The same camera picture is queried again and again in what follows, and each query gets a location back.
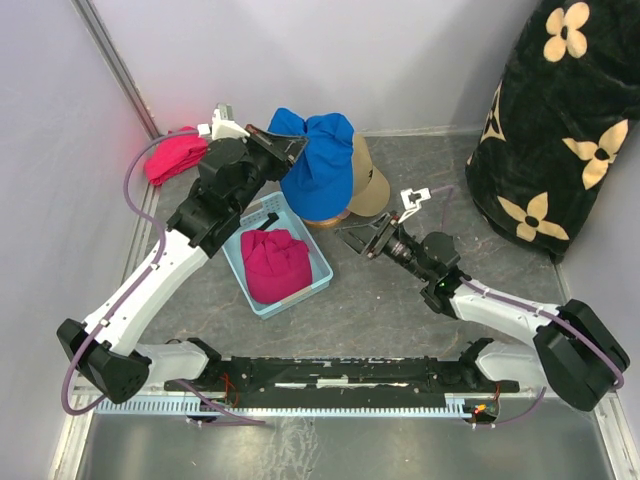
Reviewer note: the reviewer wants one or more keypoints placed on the aluminium corner profile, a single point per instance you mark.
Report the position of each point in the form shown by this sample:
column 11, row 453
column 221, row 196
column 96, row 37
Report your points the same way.
column 97, row 29

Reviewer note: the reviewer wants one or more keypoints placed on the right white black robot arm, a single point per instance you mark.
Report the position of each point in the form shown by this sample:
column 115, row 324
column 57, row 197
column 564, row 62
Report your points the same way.
column 564, row 348

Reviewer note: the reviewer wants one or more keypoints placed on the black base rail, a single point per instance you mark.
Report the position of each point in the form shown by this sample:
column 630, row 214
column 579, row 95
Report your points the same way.
column 345, row 382

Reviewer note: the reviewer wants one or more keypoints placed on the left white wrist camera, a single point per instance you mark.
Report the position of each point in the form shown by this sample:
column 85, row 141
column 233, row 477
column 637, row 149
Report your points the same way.
column 222, row 125

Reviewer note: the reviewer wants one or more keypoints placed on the light blue cable duct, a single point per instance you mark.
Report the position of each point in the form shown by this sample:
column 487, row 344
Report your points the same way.
column 192, row 406

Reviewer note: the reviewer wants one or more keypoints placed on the wooden hat stand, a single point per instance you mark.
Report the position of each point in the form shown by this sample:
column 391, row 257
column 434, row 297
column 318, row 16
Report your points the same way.
column 328, row 223

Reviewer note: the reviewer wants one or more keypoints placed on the light blue plastic basket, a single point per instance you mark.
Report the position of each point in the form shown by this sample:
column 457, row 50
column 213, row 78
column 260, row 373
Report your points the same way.
column 268, row 213

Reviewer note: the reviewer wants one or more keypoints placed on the colourful cap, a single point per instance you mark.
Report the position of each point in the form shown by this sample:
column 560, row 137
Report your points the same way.
column 320, row 184

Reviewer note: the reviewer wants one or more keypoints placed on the red cloth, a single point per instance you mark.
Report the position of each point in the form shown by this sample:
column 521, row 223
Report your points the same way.
column 175, row 155

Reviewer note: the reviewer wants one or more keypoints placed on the black floral blanket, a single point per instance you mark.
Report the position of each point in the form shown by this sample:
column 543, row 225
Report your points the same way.
column 566, row 102

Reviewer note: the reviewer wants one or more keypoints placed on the tan cap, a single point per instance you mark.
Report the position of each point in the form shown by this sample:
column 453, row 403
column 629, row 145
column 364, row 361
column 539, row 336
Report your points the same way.
column 371, row 189

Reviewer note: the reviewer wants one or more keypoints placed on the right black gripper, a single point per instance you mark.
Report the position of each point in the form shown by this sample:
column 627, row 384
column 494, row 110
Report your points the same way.
column 360, row 237

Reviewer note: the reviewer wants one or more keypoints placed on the magenta cap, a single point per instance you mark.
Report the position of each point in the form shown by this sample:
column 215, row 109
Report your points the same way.
column 276, row 264

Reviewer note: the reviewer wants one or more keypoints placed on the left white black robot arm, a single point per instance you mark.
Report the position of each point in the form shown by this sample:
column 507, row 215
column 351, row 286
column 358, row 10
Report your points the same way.
column 105, row 348

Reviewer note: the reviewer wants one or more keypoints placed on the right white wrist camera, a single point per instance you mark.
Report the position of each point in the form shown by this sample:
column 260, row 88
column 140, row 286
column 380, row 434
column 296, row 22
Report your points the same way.
column 412, row 201

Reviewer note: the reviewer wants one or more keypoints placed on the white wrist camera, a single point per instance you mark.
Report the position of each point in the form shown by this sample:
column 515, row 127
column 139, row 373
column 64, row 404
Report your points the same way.
column 222, row 125
column 412, row 201

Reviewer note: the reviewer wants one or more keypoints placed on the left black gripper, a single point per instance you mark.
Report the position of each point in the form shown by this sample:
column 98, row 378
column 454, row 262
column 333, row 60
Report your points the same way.
column 285, row 146

